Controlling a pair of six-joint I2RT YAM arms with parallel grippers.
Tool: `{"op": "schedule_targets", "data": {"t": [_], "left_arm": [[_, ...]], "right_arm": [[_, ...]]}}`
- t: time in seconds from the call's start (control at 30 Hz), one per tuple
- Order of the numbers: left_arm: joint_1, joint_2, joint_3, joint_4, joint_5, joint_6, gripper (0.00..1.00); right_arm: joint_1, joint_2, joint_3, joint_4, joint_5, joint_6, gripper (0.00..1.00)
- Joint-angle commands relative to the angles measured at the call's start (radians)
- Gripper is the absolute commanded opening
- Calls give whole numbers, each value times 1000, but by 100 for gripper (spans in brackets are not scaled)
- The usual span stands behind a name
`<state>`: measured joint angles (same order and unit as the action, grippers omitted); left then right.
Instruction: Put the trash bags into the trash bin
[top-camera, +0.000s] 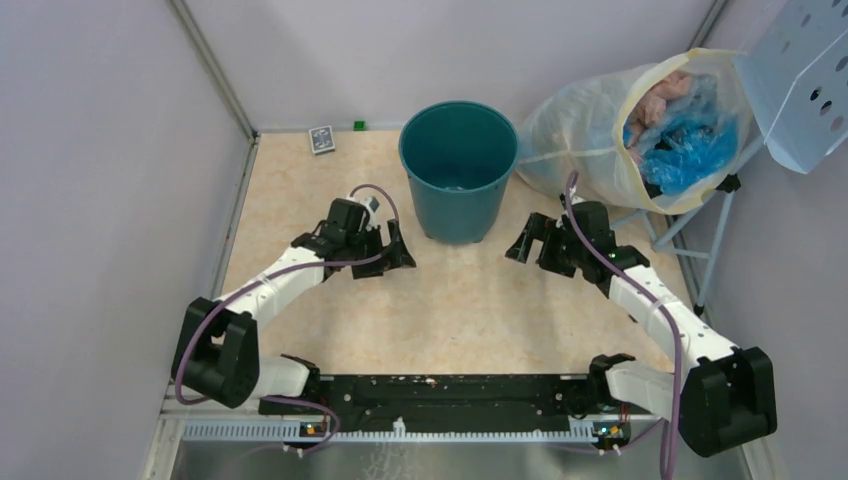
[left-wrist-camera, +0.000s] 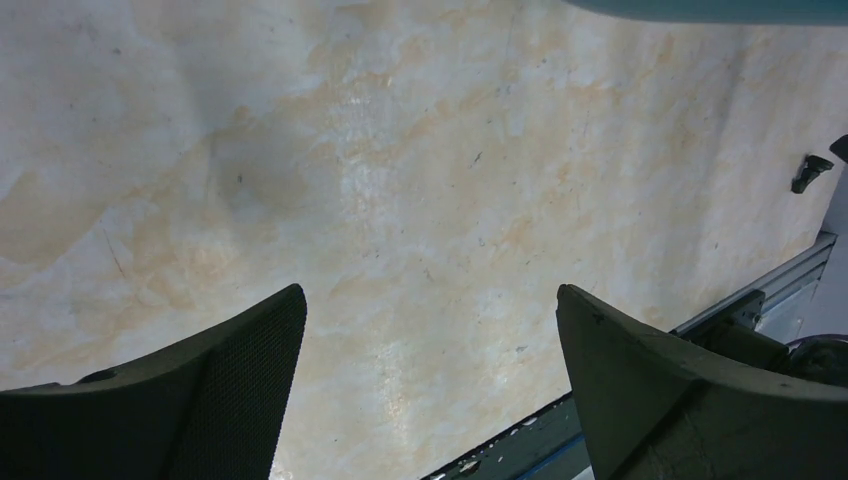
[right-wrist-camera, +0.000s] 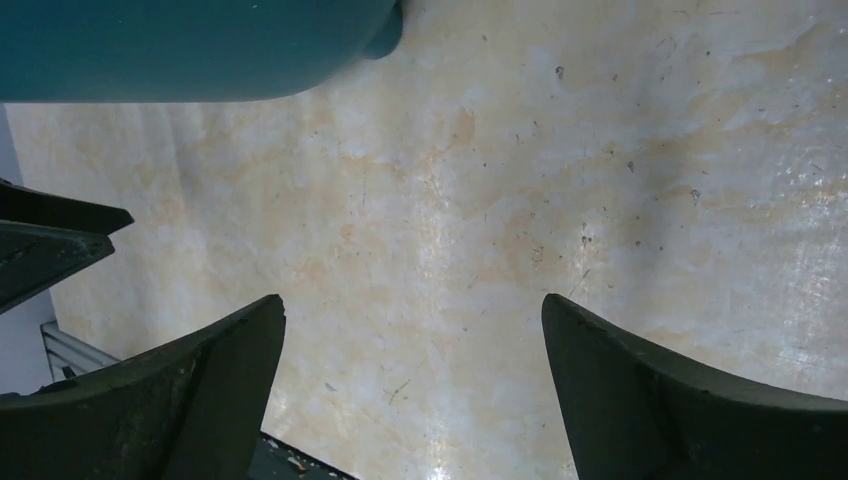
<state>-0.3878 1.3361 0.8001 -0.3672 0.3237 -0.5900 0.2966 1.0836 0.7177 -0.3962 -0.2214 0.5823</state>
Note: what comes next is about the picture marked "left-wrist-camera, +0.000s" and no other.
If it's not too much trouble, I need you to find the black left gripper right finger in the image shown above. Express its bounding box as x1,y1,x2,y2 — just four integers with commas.
556,285,847,479

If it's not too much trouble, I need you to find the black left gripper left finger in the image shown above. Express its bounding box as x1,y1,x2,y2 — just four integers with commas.
1,284,307,479

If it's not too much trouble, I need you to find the teal plastic trash bin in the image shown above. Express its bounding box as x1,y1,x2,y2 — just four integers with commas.
569,0,847,26

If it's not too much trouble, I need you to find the small black plastic clip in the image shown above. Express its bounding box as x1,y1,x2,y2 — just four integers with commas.
791,154,834,195

